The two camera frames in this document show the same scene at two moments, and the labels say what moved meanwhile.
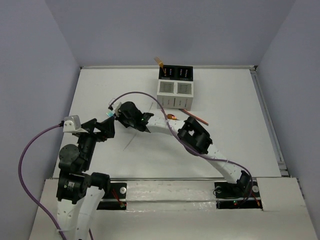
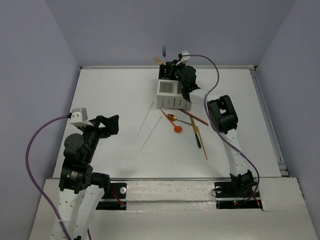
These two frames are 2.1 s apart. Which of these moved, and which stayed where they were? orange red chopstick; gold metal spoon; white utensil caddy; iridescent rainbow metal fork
Moved: iridescent rainbow metal fork
Stayed: gold metal spoon; white utensil caddy; orange red chopstick
